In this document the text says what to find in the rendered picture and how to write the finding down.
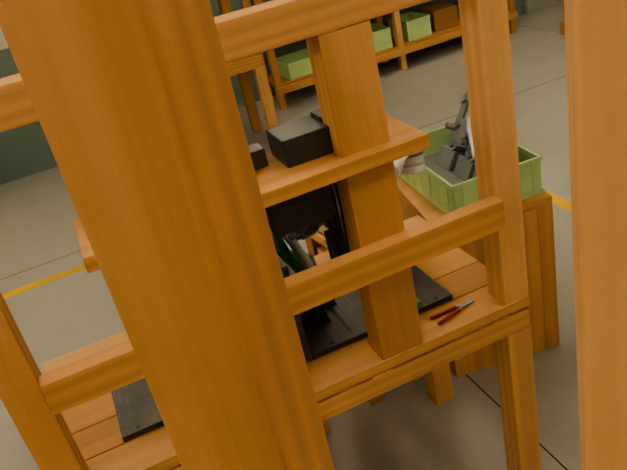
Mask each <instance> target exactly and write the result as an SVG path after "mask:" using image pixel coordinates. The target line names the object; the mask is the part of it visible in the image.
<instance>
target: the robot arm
mask: <svg viewBox="0 0 627 470"><path fill-rule="evenodd" d="M394 166H395V172H396V178H397V179H398V178H399V176H400V174H401V173H403V174H417V173H421V172H422V171H423V170H424V169H425V158H424V151H423V150H422V151H419V152H416V153H414V154H411V155H408V156H407V157H404V158H401V159H397V160H394ZM322 225H323V226H325V228H328V227H327V220H325V221H322V222H320V223H317V224H314V225H312V226H309V227H307V228H303V229H301V230H298V231H295V232H293V233H290V234H289V235H287V236H286V239H287V240H288V242H292V241H294V240H295V239H297V241H298V240H299V239H301V240H304V239H306V238H308V237H310V236H312V235H314V234H315V233H316V231H317V230H319V228H320V227H321V226H322ZM304 233H305V234H304ZM303 234H304V235H303Z"/></svg>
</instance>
